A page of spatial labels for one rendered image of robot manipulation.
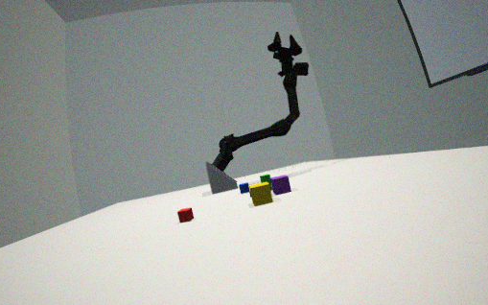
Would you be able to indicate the yellow cube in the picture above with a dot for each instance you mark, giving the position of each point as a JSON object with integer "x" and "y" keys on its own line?
{"x": 261, "y": 194}

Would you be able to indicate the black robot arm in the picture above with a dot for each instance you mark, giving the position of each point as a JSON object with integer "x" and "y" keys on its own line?
{"x": 230, "y": 143}

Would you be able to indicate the red block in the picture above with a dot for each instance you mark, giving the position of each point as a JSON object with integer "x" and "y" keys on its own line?
{"x": 185, "y": 215}

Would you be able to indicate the small blue block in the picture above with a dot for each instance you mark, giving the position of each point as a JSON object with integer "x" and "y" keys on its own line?
{"x": 244, "y": 188}

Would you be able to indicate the purple block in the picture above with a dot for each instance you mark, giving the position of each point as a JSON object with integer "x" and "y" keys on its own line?
{"x": 280, "y": 185}

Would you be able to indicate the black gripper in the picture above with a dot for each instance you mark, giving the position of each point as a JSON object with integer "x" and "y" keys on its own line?
{"x": 285, "y": 53}

